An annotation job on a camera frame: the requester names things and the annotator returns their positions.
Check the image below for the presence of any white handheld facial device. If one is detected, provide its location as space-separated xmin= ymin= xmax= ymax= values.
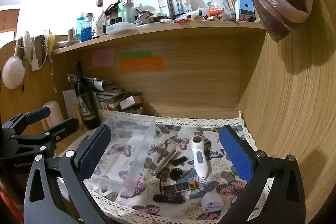
xmin=190 ymin=135 xmax=209 ymax=180

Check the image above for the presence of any orange red object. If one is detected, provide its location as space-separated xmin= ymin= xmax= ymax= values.
xmin=0 ymin=182 xmax=24 ymax=224

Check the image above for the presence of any white handwritten paper note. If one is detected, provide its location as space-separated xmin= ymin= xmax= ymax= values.
xmin=62 ymin=90 xmax=79 ymax=120

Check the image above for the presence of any white fluffy puff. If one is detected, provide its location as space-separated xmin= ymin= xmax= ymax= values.
xmin=2 ymin=56 xmax=26 ymax=89

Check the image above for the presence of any pink sticky note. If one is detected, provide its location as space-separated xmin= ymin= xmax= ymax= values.
xmin=92 ymin=48 xmax=115 ymax=68

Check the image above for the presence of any white printed mug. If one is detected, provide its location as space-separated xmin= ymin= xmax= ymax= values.
xmin=92 ymin=20 xmax=106 ymax=38

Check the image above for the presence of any orange sticky note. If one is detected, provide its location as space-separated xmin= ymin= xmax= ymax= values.
xmin=119 ymin=56 xmax=165 ymax=72

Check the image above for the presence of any white card box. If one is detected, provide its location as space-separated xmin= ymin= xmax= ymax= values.
xmin=119 ymin=95 xmax=142 ymax=110

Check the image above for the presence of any cream rounded plastic object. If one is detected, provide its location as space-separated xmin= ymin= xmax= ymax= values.
xmin=43 ymin=100 xmax=64 ymax=129

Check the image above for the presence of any bunch of keys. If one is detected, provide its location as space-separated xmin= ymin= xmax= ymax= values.
xmin=157 ymin=166 xmax=185 ymax=183

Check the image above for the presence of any dark wine bottle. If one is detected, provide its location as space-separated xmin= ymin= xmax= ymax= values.
xmin=73 ymin=61 xmax=102 ymax=130

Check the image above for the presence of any pale green bottle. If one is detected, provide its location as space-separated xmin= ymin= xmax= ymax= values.
xmin=118 ymin=0 xmax=135 ymax=24

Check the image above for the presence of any stack of magazines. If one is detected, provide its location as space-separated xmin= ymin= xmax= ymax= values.
xmin=67 ymin=73 xmax=125 ymax=110

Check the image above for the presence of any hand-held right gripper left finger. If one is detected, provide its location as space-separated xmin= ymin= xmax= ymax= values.
xmin=24 ymin=123 xmax=113 ymax=224

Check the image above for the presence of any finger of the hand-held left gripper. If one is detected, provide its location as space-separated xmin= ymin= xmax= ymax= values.
xmin=10 ymin=118 xmax=79 ymax=159
xmin=0 ymin=106 xmax=52 ymax=139

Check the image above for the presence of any wooden shelf board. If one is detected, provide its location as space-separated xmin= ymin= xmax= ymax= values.
xmin=51 ymin=21 xmax=267 ymax=55

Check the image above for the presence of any yellow lip balm tube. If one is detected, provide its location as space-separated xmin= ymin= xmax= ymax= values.
xmin=75 ymin=106 xmax=84 ymax=127

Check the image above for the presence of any blue pencil sharpener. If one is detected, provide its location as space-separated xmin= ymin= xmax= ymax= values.
xmin=235 ymin=0 xmax=255 ymax=20

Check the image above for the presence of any green sticky note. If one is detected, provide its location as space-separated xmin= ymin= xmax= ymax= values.
xmin=121 ymin=50 xmax=152 ymax=59

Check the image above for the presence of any black strap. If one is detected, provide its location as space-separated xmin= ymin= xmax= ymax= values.
xmin=171 ymin=156 xmax=188 ymax=165

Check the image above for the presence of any butterfly printed lace cloth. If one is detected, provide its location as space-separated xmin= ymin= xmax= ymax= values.
xmin=56 ymin=110 xmax=259 ymax=224

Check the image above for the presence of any beaded bracelet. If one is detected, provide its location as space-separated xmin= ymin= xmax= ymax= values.
xmin=39 ymin=35 xmax=48 ymax=59

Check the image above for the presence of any blue liquid bottle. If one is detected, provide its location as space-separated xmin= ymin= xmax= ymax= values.
xmin=80 ymin=20 xmax=92 ymax=42

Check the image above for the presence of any white marker pen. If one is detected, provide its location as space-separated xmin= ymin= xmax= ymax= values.
xmin=187 ymin=7 xmax=225 ymax=17

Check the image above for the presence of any glass jar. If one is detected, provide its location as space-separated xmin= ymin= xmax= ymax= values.
xmin=207 ymin=0 xmax=232 ymax=20

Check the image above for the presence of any white plastic box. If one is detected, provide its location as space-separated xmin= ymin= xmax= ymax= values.
xmin=106 ymin=22 xmax=137 ymax=35

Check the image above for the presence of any silver metal tube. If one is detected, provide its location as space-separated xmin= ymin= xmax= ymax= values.
xmin=155 ymin=150 xmax=182 ymax=174

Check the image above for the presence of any clear plastic container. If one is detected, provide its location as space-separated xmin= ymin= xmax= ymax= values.
xmin=91 ymin=116 xmax=157 ymax=196

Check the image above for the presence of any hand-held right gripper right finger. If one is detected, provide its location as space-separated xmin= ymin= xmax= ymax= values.
xmin=218 ymin=124 xmax=306 ymax=224

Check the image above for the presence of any white power adapter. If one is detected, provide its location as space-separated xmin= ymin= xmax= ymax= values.
xmin=201 ymin=193 xmax=224 ymax=214

